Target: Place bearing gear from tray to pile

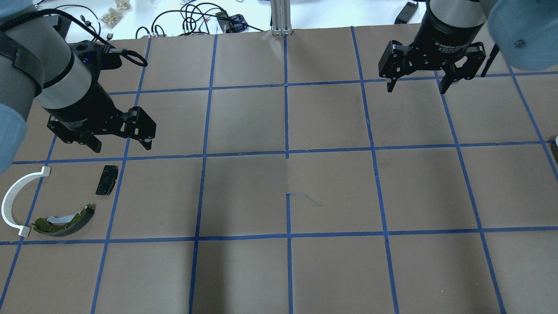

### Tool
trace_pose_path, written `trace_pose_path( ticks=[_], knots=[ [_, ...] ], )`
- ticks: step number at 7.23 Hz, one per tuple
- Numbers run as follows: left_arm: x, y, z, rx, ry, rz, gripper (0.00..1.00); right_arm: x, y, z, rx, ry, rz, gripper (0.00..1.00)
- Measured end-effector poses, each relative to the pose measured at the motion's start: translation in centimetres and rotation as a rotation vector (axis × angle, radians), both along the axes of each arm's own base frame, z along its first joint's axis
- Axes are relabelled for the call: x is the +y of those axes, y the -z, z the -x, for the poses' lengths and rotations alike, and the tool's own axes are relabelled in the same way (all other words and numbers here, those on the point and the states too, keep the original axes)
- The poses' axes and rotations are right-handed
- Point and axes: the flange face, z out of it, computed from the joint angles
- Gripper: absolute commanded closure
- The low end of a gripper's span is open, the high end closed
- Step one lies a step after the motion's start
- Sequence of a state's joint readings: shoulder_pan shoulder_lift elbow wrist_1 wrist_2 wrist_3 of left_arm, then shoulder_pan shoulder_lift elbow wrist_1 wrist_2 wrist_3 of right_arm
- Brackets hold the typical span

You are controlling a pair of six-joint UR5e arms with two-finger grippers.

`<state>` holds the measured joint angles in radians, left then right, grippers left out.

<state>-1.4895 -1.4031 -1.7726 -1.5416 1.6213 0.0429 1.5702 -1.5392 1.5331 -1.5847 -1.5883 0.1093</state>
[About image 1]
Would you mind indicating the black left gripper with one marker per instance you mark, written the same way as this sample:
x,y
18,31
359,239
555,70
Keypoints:
x,y
83,107

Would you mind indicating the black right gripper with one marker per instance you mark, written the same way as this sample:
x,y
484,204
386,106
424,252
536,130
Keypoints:
x,y
441,30

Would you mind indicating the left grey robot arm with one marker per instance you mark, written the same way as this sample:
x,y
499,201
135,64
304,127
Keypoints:
x,y
38,65

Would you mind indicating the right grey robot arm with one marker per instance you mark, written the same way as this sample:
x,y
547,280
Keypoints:
x,y
523,31

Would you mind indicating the black metal plate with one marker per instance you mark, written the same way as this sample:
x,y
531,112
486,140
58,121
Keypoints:
x,y
108,179

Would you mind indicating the green brake shoe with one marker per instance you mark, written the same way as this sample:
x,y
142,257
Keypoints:
x,y
65,225

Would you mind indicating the bag of small parts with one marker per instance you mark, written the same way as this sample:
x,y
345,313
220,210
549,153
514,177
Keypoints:
x,y
115,14

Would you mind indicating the white curved plastic bracket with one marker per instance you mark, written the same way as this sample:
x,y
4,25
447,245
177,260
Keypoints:
x,y
11,194

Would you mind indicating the aluminium frame post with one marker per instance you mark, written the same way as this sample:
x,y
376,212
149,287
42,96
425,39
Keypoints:
x,y
281,17

